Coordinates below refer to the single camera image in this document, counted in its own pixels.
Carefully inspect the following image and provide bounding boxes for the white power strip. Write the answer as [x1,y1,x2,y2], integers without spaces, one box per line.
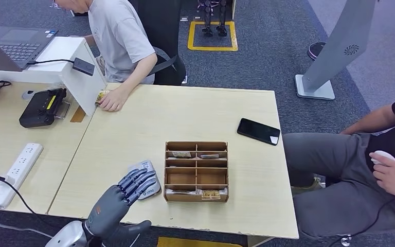
[0,143,44,209]

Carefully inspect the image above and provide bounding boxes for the black clicker cable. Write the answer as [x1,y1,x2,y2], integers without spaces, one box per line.
[329,199,395,245]

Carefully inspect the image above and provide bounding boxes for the wooden card organizer box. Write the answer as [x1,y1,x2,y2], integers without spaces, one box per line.
[164,141,229,203]

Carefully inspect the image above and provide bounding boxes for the white handheld clicker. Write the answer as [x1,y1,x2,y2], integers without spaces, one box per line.
[370,150,395,165]

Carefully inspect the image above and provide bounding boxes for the black adapter hub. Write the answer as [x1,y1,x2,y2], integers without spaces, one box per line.
[72,57,96,77]

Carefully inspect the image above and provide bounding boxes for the white desk riser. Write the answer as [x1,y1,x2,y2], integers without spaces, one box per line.
[0,36,107,117]

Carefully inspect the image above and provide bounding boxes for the white grey card reader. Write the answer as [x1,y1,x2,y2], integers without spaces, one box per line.
[128,159,162,201]

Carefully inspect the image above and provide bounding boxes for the black handheld controller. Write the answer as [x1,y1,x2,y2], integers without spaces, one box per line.
[19,88,67,129]

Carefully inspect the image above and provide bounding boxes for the black office chair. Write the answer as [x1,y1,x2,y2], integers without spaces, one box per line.
[129,0,187,86]

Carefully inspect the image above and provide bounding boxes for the black humanoid robot legs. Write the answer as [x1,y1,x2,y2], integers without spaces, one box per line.
[197,0,229,38]

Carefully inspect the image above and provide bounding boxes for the grey laptop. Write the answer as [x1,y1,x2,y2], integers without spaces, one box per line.
[0,24,59,72]

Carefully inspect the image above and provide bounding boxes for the grey kiosk stand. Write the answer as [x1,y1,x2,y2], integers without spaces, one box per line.
[295,0,378,101]

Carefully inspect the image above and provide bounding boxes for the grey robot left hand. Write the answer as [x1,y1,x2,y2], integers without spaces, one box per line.
[84,167,158,241]

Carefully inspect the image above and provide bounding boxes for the metal controller handle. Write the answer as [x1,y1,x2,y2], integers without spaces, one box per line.
[53,100,71,120]

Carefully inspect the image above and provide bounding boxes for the black smartphone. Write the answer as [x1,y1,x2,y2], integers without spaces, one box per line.
[237,118,281,147]

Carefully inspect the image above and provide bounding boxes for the round black floor base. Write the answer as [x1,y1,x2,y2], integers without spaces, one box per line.
[307,42,327,61]

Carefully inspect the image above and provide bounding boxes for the person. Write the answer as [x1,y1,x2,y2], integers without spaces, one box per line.
[49,0,159,113]
[282,83,395,239]

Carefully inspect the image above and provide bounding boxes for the black hub cable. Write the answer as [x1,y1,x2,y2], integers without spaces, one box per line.
[27,59,75,66]

